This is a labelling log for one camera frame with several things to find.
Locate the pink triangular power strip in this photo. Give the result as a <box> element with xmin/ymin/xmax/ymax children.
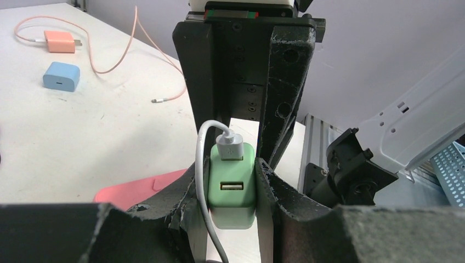
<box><xmin>93</xmin><ymin>169</ymin><xmax>187</xmax><ymax>211</ymax></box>

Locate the thin white charging cable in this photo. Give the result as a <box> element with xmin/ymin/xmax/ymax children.
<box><xmin>195</xmin><ymin>120</ymin><xmax>245</xmax><ymax>263</ymax></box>

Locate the pink charger plug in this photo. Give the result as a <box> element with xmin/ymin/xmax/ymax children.
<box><xmin>44</xmin><ymin>30</ymin><xmax>82</xmax><ymax>53</ymax></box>

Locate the thin pink charging cable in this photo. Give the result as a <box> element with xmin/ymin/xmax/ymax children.
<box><xmin>14</xmin><ymin>5</ymin><xmax>188</xmax><ymax>104</ymax></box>

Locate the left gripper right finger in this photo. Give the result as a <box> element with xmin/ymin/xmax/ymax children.
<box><xmin>255</xmin><ymin>158</ymin><xmax>464</xmax><ymax>262</ymax></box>

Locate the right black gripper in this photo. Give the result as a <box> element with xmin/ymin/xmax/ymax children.
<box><xmin>172</xmin><ymin>1</ymin><xmax>325</xmax><ymax>168</ymax></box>

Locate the green charger plug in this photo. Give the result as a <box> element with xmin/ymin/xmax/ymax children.
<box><xmin>207</xmin><ymin>143</ymin><xmax>257</xmax><ymax>230</ymax></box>

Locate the blue charger plug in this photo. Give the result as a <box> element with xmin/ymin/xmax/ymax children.
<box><xmin>42</xmin><ymin>61</ymin><xmax>81</xmax><ymax>93</ymax></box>

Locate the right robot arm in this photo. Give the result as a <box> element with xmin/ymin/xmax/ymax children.
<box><xmin>173</xmin><ymin>1</ymin><xmax>464</xmax><ymax>207</ymax></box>

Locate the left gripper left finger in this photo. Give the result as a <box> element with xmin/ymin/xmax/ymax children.
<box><xmin>1</xmin><ymin>167</ymin><xmax>207</xmax><ymax>262</ymax></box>

